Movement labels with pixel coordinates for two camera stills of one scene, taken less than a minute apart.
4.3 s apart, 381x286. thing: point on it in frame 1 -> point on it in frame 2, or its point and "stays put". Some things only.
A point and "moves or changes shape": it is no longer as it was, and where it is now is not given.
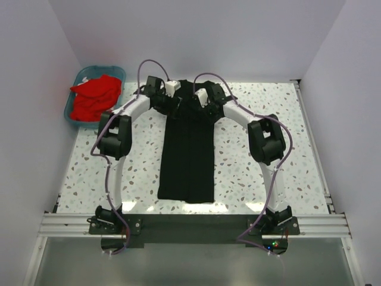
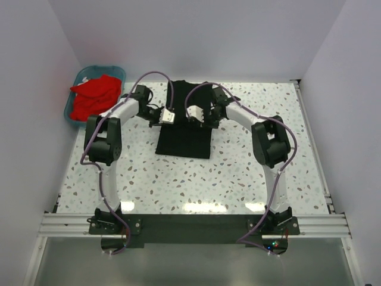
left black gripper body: (164, 103) -> (152, 115)
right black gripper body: (209, 112) stays put
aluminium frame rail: (334, 226) stays put
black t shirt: (187, 165) moves or changes shape
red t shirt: (94, 97) stays put
